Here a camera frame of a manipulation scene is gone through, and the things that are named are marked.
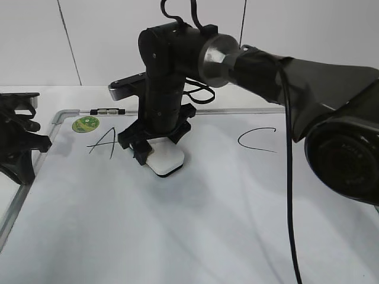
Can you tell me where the white whiteboard eraser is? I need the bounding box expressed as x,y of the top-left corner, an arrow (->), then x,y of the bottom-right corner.
146,138 -> 185,177

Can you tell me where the round green magnet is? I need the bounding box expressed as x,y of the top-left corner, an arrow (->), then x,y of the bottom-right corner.
72,116 -> 100,134

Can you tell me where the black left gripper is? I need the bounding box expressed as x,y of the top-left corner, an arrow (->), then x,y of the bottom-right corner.
1,106 -> 52,185

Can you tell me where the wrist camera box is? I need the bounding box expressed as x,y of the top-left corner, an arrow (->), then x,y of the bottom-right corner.
108,72 -> 146,101
1,92 -> 40,110

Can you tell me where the white whiteboard with grey frame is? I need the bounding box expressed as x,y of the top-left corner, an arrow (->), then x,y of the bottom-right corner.
0,106 -> 379,284

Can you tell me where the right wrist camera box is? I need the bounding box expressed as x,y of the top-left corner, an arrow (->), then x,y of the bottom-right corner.
108,72 -> 146,101

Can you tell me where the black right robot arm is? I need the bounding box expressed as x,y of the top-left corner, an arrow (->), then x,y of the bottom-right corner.
108,21 -> 378,205

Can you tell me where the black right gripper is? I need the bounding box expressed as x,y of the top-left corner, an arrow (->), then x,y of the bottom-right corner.
118,75 -> 196,166

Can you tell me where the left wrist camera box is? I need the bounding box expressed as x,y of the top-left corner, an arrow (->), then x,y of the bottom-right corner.
1,92 -> 40,110

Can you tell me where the black whiteboard hanger clip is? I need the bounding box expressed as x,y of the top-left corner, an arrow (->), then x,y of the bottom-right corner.
89,108 -> 126,115

